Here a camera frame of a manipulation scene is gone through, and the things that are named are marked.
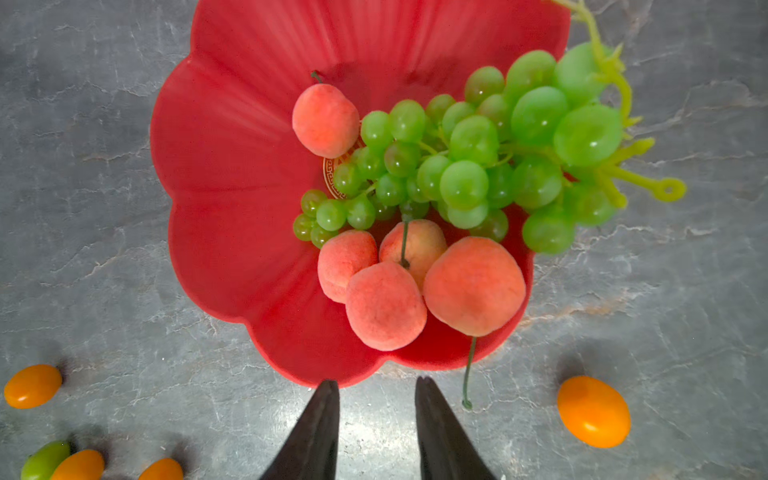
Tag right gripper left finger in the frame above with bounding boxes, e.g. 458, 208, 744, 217
261, 380, 340, 479

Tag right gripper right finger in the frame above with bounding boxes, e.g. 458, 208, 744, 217
415, 376, 495, 479

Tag small orange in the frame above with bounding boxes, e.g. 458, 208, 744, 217
557, 376, 631, 449

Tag pink peach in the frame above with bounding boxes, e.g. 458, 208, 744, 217
292, 83, 360, 159
423, 236, 526, 337
379, 219, 447, 291
345, 262, 427, 351
317, 230, 378, 304

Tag red flower-shaped fruit bowl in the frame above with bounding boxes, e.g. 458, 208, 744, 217
150, 1, 570, 387

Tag green fake grape bunch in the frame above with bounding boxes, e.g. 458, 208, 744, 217
292, 1, 687, 255

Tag orange cluster right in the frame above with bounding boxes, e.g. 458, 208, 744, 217
138, 458, 184, 480

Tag orange cluster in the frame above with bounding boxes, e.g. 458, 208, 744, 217
138, 458, 184, 480
51, 449, 105, 480

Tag orange cluster top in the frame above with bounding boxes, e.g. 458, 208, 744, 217
51, 449, 105, 480

